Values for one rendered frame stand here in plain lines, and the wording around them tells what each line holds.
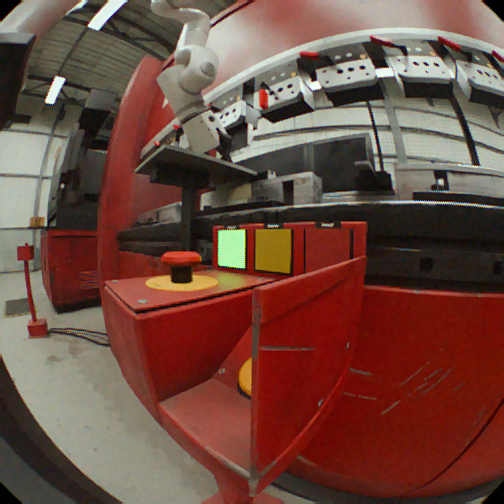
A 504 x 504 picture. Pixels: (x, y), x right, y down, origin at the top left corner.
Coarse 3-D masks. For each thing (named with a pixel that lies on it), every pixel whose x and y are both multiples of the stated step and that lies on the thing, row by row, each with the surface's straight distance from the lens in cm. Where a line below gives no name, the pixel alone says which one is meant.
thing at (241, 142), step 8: (240, 128) 68; (248, 128) 66; (232, 136) 70; (240, 136) 67; (248, 136) 65; (232, 144) 68; (240, 144) 65; (248, 144) 64; (232, 152) 68; (240, 152) 66
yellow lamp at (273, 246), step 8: (256, 232) 24; (264, 232) 23; (272, 232) 23; (280, 232) 22; (288, 232) 22; (256, 240) 24; (264, 240) 23; (272, 240) 23; (280, 240) 22; (288, 240) 22; (256, 248) 24; (264, 248) 23; (272, 248) 23; (280, 248) 22; (288, 248) 22; (256, 256) 24; (264, 256) 24; (272, 256) 23; (280, 256) 22; (288, 256) 22; (256, 264) 24; (264, 264) 24; (272, 264) 23; (280, 264) 22; (288, 264) 22; (288, 272) 22
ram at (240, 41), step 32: (256, 0) 141; (288, 0) 113; (320, 0) 99; (352, 0) 93; (384, 0) 92; (416, 0) 98; (448, 0) 113; (480, 0) 152; (224, 32) 126; (256, 32) 98; (288, 32) 82; (320, 32) 74; (480, 32) 92; (224, 64) 95; (160, 96) 153; (160, 128) 123
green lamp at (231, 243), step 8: (224, 232) 28; (232, 232) 27; (240, 232) 26; (224, 240) 28; (232, 240) 27; (240, 240) 26; (224, 248) 28; (232, 248) 27; (240, 248) 26; (224, 256) 28; (232, 256) 27; (240, 256) 26; (224, 264) 28; (232, 264) 27; (240, 264) 26
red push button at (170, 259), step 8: (168, 256) 19; (176, 256) 19; (184, 256) 19; (192, 256) 19; (200, 256) 20; (168, 264) 19; (176, 264) 19; (184, 264) 19; (192, 264) 19; (176, 272) 20; (184, 272) 20; (192, 272) 21; (176, 280) 20; (184, 280) 20; (192, 280) 21
